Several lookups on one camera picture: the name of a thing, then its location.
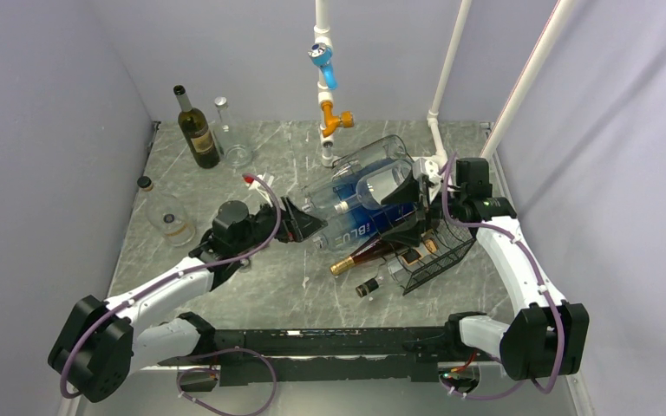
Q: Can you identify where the orange pipe valve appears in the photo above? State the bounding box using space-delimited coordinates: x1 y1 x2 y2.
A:
320 100 355 138

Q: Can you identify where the brown gold-capped wine bottle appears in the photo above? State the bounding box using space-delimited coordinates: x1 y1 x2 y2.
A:
330 237 414 276

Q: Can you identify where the round clear flask bottle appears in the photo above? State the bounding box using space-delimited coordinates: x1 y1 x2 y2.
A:
137 176 196 247

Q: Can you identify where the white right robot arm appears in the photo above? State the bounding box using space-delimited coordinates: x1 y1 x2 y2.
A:
364 158 590 393

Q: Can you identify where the clear blue bottle lower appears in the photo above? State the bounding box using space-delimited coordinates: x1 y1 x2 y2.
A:
311 203 415 251

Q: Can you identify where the white PVC pipe frame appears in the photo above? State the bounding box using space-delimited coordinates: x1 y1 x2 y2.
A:
312 0 472 168

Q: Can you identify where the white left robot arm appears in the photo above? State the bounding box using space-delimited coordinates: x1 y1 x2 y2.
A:
48 197 328 402

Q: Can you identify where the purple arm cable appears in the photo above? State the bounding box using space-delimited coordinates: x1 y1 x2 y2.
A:
438 152 565 402
58 173 284 416

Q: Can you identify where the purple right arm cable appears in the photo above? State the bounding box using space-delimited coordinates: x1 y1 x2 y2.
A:
438 152 565 402

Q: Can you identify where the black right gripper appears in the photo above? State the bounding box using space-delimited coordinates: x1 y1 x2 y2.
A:
382 167 466 246

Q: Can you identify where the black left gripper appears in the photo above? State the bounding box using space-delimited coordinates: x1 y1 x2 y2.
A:
233 195 327 254

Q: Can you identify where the clear flat black-capped bottle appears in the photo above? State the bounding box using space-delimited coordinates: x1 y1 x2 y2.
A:
356 257 417 300

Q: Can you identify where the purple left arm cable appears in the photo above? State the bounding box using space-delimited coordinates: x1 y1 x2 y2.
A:
58 173 284 416

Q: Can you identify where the clear bottle dark label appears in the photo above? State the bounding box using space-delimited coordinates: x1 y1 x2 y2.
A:
214 96 253 167

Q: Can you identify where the white diagonal pole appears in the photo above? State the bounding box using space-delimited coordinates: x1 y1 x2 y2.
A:
480 0 578 159

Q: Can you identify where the clear blue bottle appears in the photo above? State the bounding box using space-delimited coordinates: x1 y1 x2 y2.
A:
311 203 415 251
303 134 413 219

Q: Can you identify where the black wire wine rack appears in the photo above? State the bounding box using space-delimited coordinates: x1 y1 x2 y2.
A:
332 154 477 296

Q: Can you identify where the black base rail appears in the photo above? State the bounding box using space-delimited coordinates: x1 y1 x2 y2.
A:
163 326 480 387

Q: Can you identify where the clear blue bottle upper left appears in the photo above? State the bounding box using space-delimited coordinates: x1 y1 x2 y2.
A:
303 134 413 219

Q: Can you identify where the dark green wine bottle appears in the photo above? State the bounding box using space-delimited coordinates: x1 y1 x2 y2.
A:
173 85 220 169

